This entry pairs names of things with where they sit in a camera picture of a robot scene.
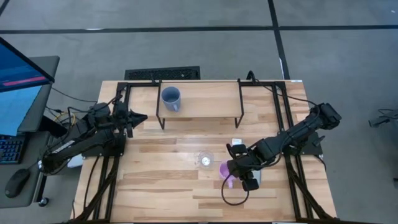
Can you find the black floor cable bundle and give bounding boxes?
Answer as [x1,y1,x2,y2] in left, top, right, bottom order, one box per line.
[368,108,398,128]

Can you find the pink plastic mug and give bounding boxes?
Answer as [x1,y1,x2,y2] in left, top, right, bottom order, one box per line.
[218,161,240,189]

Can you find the black rig supply cable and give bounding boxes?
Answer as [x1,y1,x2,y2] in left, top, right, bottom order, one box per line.
[247,70,321,125]

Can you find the black keyboard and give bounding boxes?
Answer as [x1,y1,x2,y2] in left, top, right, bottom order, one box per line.
[0,134,24,165]

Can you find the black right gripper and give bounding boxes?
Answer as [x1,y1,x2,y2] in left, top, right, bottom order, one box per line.
[226,143,271,192]

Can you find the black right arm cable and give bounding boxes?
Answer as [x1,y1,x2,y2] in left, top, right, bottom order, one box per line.
[220,172,250,207]

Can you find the grey-blue ceramic mug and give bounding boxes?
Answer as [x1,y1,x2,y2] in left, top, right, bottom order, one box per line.
[160,86,182,113]

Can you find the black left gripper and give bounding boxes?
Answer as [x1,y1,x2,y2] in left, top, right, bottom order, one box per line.
[114,101,149,138]

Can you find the computer monitor pale blue screen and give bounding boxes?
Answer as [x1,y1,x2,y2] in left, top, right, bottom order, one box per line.
[0,84,44,137]

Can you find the black floor vent grille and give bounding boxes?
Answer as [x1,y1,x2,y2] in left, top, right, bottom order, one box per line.
[124,66,201,81]

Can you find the small white box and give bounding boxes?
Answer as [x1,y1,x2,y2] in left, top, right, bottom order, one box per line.
[67,154,84,169]

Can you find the yellow cable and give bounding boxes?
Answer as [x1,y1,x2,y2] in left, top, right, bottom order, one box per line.
[54,111,76,126]

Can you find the wooden shelf black metal legs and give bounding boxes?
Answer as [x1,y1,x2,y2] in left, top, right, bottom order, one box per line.
[155,79,246,131]

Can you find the black computer mouse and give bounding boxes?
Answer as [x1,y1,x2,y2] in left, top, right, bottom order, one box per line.
[4,168,31,199]

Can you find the grey side desk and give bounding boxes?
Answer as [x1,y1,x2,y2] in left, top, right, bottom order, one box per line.
[0,55,60,209]

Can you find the black power cable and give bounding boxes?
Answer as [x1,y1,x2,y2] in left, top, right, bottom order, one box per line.
[51,86,99,103]

